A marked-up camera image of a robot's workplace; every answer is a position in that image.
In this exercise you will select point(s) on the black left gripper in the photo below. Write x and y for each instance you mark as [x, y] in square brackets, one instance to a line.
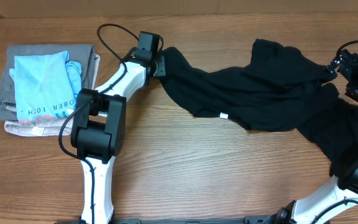
[161, 67]

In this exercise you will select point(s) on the black t-shirt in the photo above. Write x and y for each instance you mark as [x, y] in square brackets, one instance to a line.
[279, 90]

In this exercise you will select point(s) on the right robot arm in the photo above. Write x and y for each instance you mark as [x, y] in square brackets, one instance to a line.
[341, 192]

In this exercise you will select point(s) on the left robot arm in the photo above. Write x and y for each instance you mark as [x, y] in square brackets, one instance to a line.
[99, 124]

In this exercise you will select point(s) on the black clothes pile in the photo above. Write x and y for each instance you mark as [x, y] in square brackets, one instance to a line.
[334, 130]

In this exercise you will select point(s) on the light blue folded shirt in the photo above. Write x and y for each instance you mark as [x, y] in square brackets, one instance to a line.
[45, 86]

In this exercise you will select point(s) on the beige folded garment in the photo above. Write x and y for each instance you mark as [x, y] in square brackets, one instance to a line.
[50, 127]

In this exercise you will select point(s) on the grey folded garment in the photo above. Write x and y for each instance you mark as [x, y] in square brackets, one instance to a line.
[81, 53]

